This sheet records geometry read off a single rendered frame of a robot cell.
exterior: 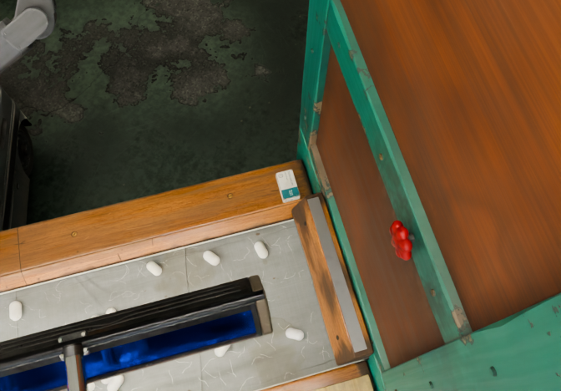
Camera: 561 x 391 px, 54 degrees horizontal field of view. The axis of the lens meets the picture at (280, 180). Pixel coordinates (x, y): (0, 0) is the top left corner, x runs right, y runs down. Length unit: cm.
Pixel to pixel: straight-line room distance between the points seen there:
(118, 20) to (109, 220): 141
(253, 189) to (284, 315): 26
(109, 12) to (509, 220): 218
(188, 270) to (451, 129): 73
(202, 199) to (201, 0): 143
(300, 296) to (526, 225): 72
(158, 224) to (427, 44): 75
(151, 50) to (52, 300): 136
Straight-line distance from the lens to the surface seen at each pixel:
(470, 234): 50
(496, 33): 40
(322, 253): 98
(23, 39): 94
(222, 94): 214
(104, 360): 75
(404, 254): 59
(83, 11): 250
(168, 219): 112
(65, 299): 115
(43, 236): 118
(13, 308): 116
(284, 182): 110
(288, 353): 106
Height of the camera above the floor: 180
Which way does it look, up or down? 66 degrees down
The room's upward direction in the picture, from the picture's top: 1 degrees clockwise
